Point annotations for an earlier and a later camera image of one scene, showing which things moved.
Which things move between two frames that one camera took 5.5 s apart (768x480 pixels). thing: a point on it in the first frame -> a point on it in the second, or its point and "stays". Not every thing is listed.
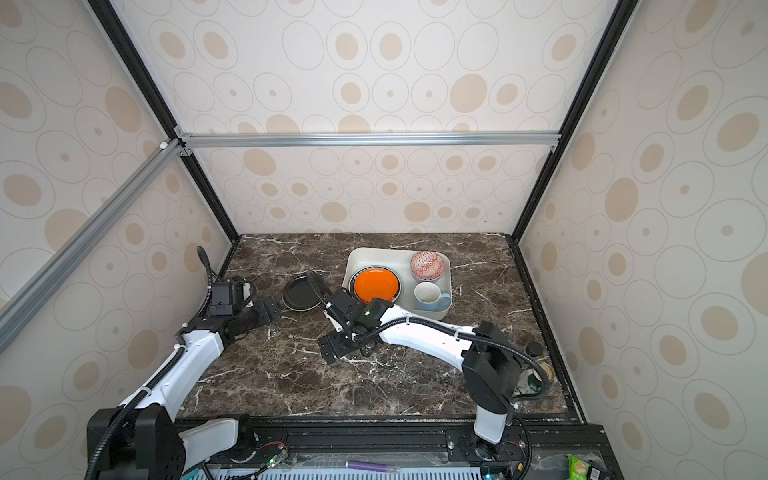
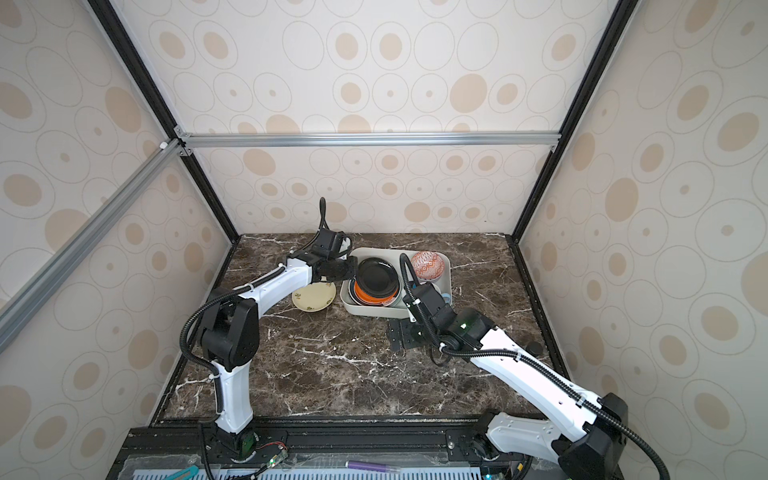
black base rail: (548, 448) stays
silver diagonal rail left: (18, 308) stays
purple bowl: (427, 266) stays
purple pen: (371, 466) stays
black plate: (303, 292) -> (376, 277)
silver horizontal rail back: (368, 139) stays
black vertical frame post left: (134, 57) stays
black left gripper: (264, 314) -> (353, 269)
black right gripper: (334, 350) -> (402, 326)
